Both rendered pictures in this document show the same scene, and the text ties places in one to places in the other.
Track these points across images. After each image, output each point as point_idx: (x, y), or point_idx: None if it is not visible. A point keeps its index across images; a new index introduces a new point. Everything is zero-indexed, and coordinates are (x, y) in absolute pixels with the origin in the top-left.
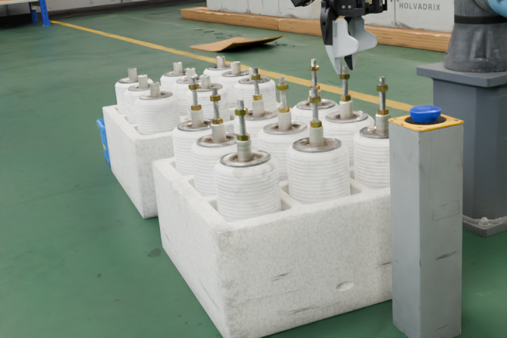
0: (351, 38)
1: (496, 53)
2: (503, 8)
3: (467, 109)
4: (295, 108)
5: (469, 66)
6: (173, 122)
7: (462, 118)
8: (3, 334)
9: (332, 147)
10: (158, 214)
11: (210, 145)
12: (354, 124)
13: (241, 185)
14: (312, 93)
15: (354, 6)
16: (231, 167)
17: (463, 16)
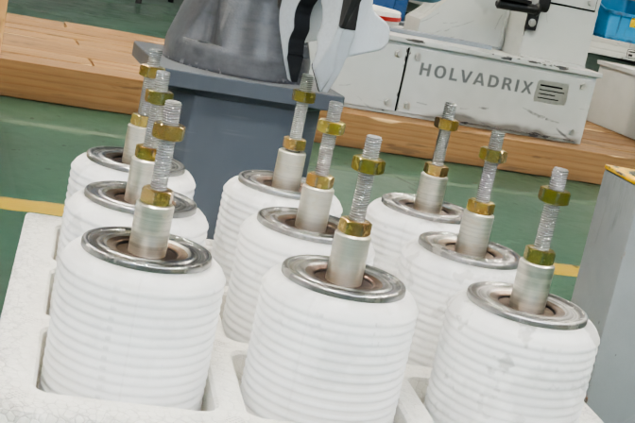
0: (381, 18)
1: (304, 50)
2: None
3: (275, 153)
4: (124, 174)
5: (281, 72)
6: None
7: (262, 168)
8: None
9: (514, 251)
10: None
11: (400, 296)
12: (336, 199)
13: (591, 366)
14: (500, 143)
15: None
16: (579, 329)
17: None
